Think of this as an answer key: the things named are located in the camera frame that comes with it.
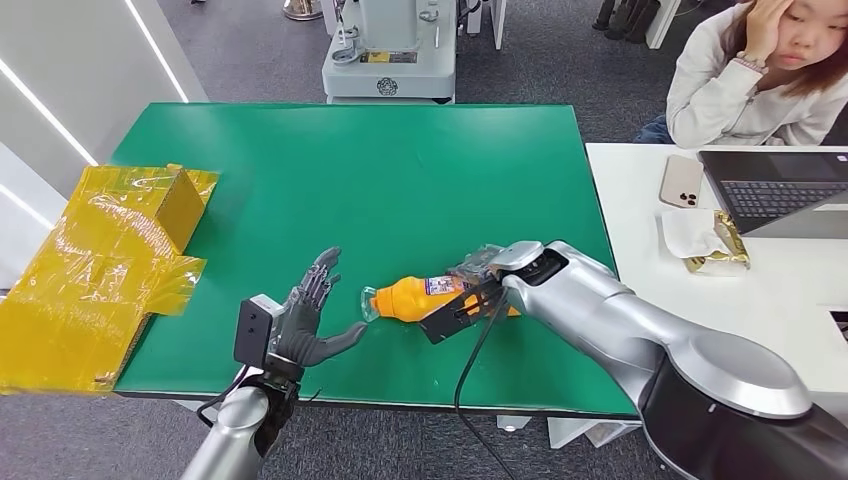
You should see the white desk panel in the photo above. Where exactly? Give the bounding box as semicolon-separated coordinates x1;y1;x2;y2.
645;0;685;52

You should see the white paper napkin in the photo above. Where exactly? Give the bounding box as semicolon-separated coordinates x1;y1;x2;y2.
661;208;747;278

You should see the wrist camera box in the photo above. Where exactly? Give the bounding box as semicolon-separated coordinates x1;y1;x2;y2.
419;278;511;346
233;294;286;370

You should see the orange plastic bottle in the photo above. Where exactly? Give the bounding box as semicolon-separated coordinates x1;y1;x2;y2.
359;274;522;325

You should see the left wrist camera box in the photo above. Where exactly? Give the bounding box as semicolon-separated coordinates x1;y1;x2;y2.
233;294;286;370

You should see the yellow taped cardboard box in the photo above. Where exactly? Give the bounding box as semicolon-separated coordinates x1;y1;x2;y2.
0;163;221;397

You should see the grey white machine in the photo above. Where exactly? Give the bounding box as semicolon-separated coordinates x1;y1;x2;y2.
321;0;460;106

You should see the chrome stand base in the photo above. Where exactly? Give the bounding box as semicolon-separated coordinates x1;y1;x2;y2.
283;0;325;22

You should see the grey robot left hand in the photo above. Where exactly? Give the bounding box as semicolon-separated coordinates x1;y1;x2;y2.
274;246;370;370

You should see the beige smartphone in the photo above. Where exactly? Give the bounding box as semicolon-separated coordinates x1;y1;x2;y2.
659;154;706;210

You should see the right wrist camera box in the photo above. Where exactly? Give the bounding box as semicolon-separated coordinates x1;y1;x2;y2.
419;278;511;346

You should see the wide white table foot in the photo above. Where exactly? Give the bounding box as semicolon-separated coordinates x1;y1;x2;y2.
547;417;643;451

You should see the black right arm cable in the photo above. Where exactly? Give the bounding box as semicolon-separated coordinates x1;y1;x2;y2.
453;288;521;480

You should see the white cabinet panel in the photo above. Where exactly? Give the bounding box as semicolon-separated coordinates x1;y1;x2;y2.
463;0;509;52

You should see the gold foil wrapper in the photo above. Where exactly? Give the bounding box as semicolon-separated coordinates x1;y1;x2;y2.
685;210;753;275

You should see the dark grey laptop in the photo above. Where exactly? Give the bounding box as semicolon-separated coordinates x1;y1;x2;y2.
698;149;848;240

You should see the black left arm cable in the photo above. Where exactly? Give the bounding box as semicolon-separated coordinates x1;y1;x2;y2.
195;364;250;429

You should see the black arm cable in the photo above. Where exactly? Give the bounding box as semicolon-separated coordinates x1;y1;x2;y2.
195;364;250;429
453;288;521;480

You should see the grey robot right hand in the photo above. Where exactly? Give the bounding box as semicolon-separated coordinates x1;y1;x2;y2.
447;243;509;287

